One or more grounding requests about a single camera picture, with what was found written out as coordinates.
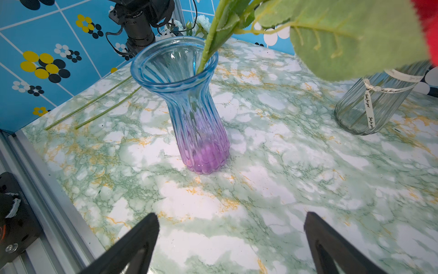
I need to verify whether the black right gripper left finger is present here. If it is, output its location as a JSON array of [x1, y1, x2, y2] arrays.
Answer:
[[82, 213, 160, 274]]

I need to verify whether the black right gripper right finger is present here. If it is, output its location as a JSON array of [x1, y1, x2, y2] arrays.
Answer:
[[304, 212, 385, 274]]

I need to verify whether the blue purple ribbed glass vase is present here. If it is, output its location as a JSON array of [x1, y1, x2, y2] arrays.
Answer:
[[131, 36, 230, 174]]

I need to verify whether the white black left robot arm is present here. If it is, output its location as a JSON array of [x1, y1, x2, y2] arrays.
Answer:
[[105, 0, 175, 57]]

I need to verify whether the clear glass vase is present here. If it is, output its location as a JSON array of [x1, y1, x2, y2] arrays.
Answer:
[[334, 61, 431, 135]]

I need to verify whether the red rose teal flower branch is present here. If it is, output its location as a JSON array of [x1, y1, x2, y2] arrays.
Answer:
[[198, 1, 438, 81]]

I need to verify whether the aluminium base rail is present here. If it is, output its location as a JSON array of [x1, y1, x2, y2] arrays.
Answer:
[[1, 131, 105, 274]]

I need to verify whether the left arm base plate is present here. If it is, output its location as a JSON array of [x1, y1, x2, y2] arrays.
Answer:
[[1, 172, 43, 267]]

